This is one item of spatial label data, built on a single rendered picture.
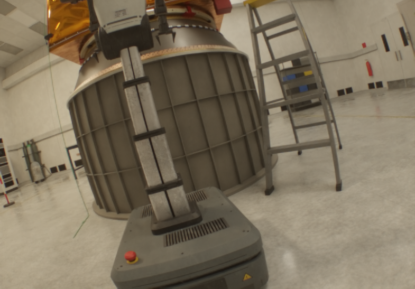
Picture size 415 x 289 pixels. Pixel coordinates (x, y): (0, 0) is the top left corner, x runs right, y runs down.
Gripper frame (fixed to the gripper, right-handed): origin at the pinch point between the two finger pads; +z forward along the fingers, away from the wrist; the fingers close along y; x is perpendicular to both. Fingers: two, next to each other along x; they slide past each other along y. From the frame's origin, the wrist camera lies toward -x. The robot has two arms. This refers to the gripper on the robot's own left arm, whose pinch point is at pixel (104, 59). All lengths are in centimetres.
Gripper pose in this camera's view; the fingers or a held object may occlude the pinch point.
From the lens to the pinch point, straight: 161.7
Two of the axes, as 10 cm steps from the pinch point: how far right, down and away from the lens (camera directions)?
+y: -9.5, 2.7, -1.8
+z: 1.2, 8.2, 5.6
